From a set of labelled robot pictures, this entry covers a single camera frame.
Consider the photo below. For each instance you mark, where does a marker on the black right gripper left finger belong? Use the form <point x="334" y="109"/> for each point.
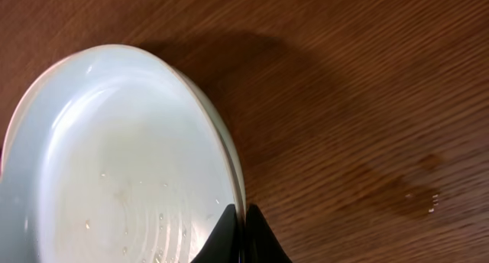
<point x="223" y="244"/>

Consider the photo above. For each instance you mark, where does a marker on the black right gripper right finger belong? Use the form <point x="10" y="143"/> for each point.
<point x="260" y="243"/>

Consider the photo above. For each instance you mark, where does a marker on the white plate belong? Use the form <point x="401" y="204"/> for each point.
<point x="228" y="146"/>

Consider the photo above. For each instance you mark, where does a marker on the light blue top plate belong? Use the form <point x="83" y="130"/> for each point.
<point x="109" y="157"/>

